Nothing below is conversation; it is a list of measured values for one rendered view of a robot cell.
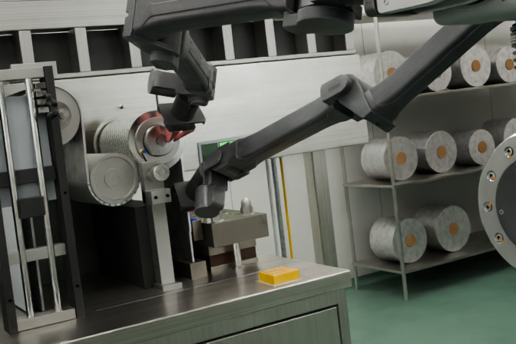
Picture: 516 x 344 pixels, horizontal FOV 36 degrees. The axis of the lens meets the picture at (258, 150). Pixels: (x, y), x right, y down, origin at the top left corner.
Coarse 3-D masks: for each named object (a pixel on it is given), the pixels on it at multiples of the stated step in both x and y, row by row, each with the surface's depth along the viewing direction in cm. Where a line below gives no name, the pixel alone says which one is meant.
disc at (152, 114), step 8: (152, 112) 193; (136, 120) 191; (144, 120) 192; (136, 128) 191; (128, 136) 190; (128, 144) 190; (184, 144) 198; (136, 152) 191; (136, 160) 191; (144, 160) 192; (176, 160) 196
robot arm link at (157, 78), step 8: (152, 72) 176; (160, 72) 173; (168, 72) 174; (152, 80) 175; (160, 80) 173; (168, 80) 174; (176, 80) 174; (152, 88) 174; (160, 88) 175; (168, 88) 174; (176, 88) 174; (184, 88) 175; (168, 96) 177; (200, 104) 173
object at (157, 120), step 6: (150, 120) 193; (156, 120) 193; (162, 120) 194; (144, 126) 192; (150, 126) 193; (138, 132) 191; (144, 132) 192; (138, 138) 191; (138, 144) 191; (174, 144) 196; (138, 150) 191; (174, 150) 196; (144, 156) 192; (150, 156) 192; (162, 156) 194; (168, 156) 195; (162, 162) 194
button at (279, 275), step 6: (264, 270) 185; (270, 270) 184; (276, 270) 184; (282, 270) 183; (288, 270) 182; (294, 270) 182; (264, 276) 183; (270, 276) 180; (276, 276) 179; (282, 276) 180; (288, 276) 181; (294, 276) 182; (264, 282) 183; (270, 282) 180; (276, 282) 179; (282, 282) 180
